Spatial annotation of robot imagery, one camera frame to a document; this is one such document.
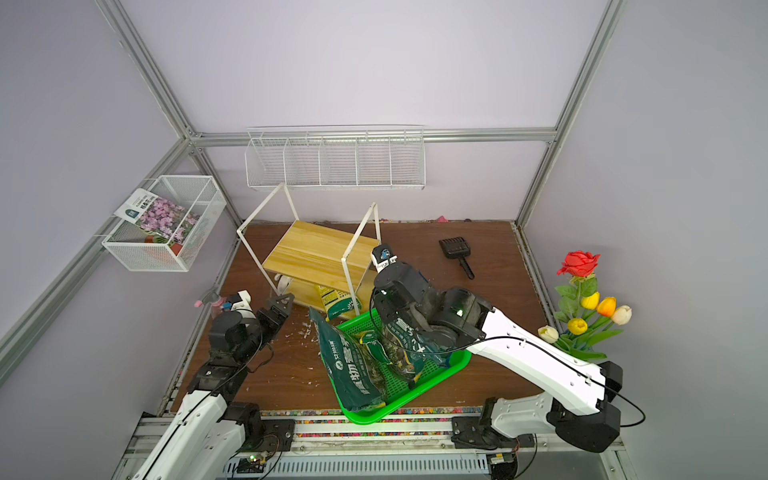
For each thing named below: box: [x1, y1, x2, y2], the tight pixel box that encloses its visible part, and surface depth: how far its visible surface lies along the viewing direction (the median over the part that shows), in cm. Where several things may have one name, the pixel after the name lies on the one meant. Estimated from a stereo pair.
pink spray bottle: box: [194, 292, 227, 308], surface depth 84 cm
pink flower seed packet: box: [113, 188, 201, 245], surface depth 74 cm
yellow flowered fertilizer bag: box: [318, 285, 362, 322], surface depth 94 cm
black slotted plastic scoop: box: [439, 236, 475, 280], surface depth 111 cm
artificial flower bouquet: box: [538, 251, 632, 359], surface depth 66 cm
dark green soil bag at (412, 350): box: [381, 317, 451, 387], surface depth 72 cm
